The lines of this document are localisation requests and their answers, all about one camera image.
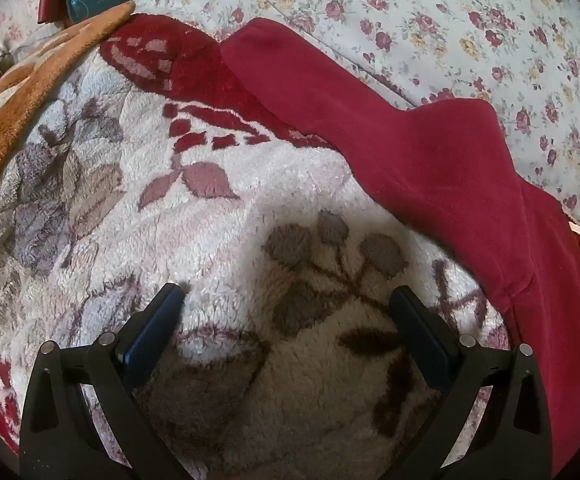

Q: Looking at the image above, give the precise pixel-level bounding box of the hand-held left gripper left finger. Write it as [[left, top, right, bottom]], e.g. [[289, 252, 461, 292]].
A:
[[19, 282, 196, 480]]

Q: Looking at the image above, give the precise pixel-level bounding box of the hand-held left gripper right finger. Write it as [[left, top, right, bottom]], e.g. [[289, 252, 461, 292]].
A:
[[389, 285, 554, 480]]

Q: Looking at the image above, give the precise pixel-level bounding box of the dark red knit garment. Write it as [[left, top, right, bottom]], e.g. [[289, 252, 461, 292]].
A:
[[220, 17, 580, 480]]

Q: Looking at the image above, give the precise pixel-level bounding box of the white and red fleece blanket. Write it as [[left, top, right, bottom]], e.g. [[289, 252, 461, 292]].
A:
[[0, 12, 521, 480]]

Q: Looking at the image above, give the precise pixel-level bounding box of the orange fleece blanket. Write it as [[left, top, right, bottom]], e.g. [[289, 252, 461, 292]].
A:
[[0, 2, 137, 233]]

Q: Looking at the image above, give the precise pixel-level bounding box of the rose print bed quilt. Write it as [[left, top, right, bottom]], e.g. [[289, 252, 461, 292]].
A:
[[135, 0, 580, 243]]

